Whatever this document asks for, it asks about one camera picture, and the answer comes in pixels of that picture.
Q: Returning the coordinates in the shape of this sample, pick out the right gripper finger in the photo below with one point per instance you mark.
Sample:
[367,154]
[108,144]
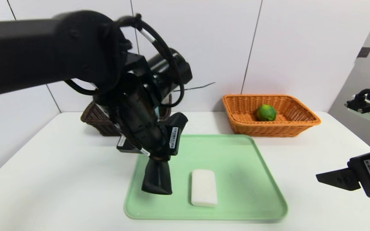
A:
[340,179]

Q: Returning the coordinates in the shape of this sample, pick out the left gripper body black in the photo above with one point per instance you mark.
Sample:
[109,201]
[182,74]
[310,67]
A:
[173,138]

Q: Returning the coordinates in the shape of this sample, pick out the white soap bar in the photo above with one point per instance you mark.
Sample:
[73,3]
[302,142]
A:
[204,188]

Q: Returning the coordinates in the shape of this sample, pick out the green lime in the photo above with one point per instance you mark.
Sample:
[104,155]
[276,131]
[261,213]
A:
[266,113]

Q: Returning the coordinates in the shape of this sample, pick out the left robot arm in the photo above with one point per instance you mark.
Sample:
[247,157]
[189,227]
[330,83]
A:
[43,51]

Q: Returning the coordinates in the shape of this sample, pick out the orange wicker basket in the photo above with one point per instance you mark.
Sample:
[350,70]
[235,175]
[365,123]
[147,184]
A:
[287,126]

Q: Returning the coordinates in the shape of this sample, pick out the dark brown wicker basket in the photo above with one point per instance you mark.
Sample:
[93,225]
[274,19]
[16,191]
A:
[95,123]

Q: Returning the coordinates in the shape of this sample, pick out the light green plastic tray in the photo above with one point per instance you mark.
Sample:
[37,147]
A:
[242,186]

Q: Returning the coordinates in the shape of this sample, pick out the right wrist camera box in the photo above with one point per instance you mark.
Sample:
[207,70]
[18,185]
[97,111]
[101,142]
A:
[369,110]

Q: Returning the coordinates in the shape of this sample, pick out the small dark wall plate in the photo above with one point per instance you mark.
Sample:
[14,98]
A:
[364,52]

